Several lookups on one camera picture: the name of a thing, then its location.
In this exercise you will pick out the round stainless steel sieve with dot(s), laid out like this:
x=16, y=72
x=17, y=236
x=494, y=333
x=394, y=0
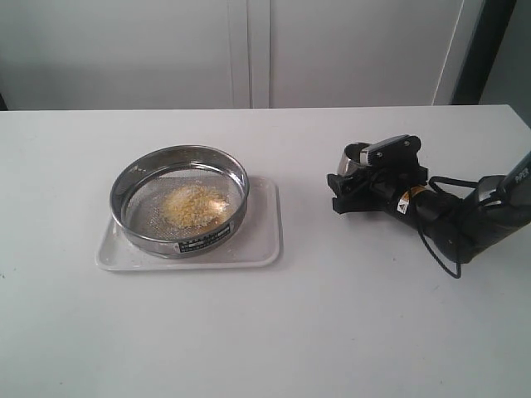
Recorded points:
x=138, y=192

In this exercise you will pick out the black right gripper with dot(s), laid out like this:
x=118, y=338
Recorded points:
x=376, y=189

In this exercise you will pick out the yellow and white grains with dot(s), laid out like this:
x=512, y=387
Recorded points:
x=193, y=206

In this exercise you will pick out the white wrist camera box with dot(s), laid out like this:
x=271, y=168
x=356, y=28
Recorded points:
x=390, y=150

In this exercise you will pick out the stainless steel cup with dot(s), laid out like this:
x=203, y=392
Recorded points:
x=350, y=160

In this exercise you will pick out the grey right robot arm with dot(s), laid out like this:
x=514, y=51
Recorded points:
x=461, y=218

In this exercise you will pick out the white cabinet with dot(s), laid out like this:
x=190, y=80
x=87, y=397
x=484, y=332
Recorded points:
x=232, y=54

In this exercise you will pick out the white plastic tray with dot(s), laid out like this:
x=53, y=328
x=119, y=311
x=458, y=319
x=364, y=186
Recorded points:
x=257, y=242

